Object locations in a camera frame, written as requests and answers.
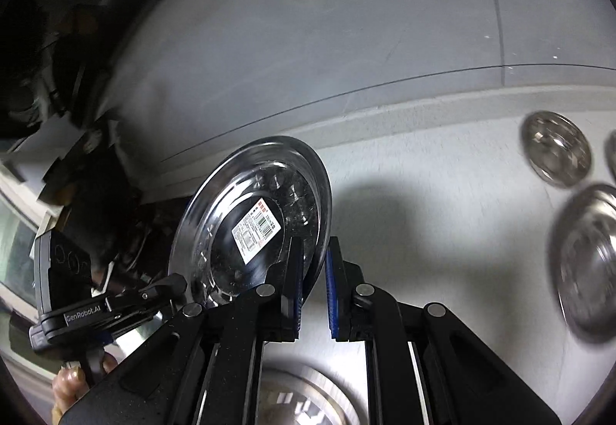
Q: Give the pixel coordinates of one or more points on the steel plate with label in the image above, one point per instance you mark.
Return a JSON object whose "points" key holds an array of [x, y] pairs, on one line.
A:
{"points": [[226, 232]]}

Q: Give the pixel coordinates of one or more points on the small steel bowl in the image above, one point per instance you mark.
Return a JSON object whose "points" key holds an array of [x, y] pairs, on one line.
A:
{"points": [[612, 155], [556, 148]]}

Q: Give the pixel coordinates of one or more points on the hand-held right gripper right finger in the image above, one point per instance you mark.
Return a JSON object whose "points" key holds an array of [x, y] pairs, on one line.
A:
{"points": [[332, 295]]}

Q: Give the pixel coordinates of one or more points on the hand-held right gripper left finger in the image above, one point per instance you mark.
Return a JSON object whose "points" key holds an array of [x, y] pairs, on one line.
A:
{"points": [[298, 283]]}

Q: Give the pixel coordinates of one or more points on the person's left hand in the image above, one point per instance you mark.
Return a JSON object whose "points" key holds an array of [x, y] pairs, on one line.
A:
{"points": [[67, 391]]}

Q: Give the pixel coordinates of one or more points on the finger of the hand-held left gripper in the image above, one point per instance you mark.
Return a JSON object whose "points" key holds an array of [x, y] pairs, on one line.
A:
{"points": [[149, 295]]}

